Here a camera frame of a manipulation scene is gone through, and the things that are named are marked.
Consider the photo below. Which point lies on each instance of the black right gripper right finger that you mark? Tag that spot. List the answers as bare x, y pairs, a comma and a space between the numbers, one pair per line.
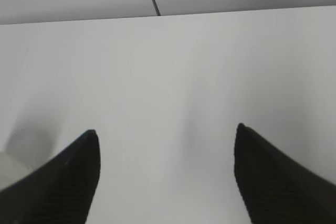
275, 188

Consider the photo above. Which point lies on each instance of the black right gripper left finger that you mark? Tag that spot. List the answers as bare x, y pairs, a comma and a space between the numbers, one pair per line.
61, 191

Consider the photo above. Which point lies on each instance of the white paper cup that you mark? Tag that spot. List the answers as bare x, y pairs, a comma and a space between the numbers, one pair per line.
12, 170

